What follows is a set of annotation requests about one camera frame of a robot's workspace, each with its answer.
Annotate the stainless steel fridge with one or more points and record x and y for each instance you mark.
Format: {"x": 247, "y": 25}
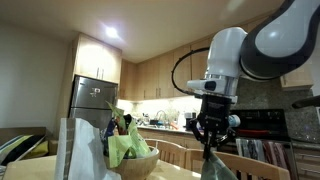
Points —
{"x": 93, "y": 96}

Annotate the light green snack bag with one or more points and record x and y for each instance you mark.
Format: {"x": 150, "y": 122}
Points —
{"x": 118, "y": 146}

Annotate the white blue paper roll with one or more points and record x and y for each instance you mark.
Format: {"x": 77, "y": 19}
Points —
{"x": 235, "y": 121}

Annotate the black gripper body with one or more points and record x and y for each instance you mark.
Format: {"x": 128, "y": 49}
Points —
{"x": 215, "y": 113}

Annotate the curved metal kitchen faucet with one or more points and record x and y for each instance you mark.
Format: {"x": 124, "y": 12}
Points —
{"x": 161, "y": 115}

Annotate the white standing paper packet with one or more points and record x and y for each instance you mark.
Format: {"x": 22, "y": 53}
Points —
{"x": 83, "y": 150}

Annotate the light wooden cabinet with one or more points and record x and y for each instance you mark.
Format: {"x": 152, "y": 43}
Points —
{"x": 156, "y": 76}
{"x": 96, "y": 56}

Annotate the curved-back wooden chair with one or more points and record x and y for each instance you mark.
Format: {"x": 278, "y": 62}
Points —
{"x": 166, "y": 151}

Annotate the striped green black pillow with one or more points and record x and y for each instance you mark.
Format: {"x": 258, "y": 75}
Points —
{"x": 20, "y": 146}

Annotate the round ceiling light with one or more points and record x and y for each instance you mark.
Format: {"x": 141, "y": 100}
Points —
{"x": 112, "y": 32}

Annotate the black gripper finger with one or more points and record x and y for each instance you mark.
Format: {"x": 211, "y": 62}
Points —
{"x": 198, "y": 133}
{"x": 223, "y": 138}

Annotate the round wooden bowl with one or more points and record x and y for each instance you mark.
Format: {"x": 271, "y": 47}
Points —
{"x": 136, "y": 166}

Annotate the wooden chair back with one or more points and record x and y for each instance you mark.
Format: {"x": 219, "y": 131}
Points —
{"x": 253, "y": 165}

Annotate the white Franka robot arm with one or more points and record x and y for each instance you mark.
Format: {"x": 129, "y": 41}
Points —
{"x": 226, "y": 56}

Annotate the green patterned kitchen towel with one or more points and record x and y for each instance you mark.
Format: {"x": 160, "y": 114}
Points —
{"x": 215, "y": 170}

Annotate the wooden kitchen counter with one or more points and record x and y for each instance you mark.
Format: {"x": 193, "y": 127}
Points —
{"x": 160, "y": 134}

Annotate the grey hanging dish towel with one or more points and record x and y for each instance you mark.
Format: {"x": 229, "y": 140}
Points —
{"x": 250, "y": 148}

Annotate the dark blue snack bag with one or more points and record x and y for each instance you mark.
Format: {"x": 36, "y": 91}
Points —
{"x": 110, "y": 131}

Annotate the wooden drawer cabinet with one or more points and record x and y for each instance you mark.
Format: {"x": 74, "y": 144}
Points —
{"x": 306, "y": 163}

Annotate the brown wooden sofa bench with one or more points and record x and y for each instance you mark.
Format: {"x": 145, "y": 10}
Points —
{"x": 20, "y": 130}

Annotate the black kitchen stove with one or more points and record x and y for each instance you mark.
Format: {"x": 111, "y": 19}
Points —
{"x": 266, "y": 123}

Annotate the yellow pillow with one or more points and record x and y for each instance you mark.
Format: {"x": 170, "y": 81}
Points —
{"x": 39, "y": 151}

